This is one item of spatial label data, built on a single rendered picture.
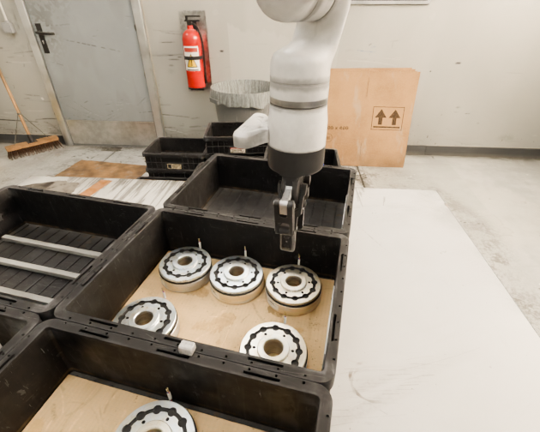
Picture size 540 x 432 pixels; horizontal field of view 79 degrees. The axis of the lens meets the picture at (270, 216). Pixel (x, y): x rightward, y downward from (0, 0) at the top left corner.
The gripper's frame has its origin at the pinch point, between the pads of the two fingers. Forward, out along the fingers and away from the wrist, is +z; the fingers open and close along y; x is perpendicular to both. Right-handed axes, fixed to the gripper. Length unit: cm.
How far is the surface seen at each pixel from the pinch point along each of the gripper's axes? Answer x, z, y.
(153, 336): 14.4, 7.4, -18.2
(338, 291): -8.2, 7.3, -3.7
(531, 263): -116, 100, 142
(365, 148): -14, 84, 257
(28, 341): 29.4, 7.4, -23.3
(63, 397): 27.0, 17.4, -24.5
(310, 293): -3.6, 14.3, 1.6
